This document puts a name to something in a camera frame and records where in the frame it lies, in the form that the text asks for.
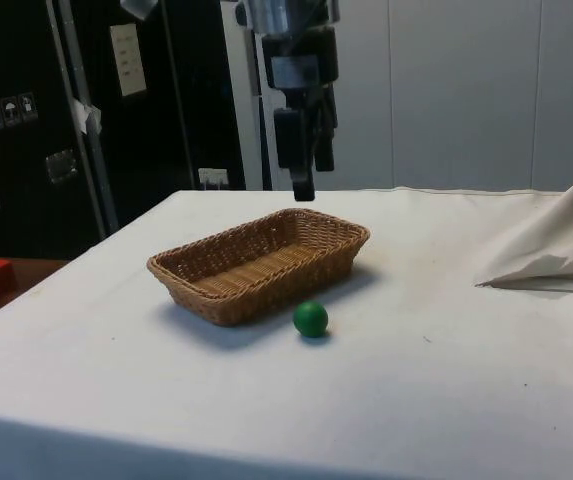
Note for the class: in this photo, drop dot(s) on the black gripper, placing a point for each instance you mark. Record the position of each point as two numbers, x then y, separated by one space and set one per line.
326 50

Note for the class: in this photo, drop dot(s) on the brown wicker basket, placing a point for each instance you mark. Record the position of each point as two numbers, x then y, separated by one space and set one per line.
246 300

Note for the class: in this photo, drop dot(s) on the green ball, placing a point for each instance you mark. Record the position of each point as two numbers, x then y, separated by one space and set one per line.
310 320

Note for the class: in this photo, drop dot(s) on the pale locker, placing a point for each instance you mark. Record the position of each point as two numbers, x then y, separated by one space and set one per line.
466 100

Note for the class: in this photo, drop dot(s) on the black cabinet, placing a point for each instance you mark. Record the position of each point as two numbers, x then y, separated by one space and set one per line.
16 60

